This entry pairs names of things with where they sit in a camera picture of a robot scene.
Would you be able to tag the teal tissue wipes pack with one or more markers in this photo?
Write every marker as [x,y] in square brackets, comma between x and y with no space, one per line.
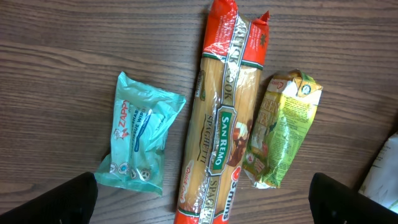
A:
[142,116]

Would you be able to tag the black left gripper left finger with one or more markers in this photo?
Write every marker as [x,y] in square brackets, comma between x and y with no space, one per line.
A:
[72,202]

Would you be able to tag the green tea packet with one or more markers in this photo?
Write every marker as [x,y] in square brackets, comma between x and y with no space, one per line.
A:
[285,115]

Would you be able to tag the red spaghetti packet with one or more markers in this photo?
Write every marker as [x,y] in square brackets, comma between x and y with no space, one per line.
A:
[234,51]

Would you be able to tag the white cosmetic tube gold cap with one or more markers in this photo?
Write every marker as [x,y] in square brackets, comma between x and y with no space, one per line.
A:
[380,184]

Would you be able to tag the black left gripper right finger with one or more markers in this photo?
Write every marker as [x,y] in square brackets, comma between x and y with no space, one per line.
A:
[333,202]

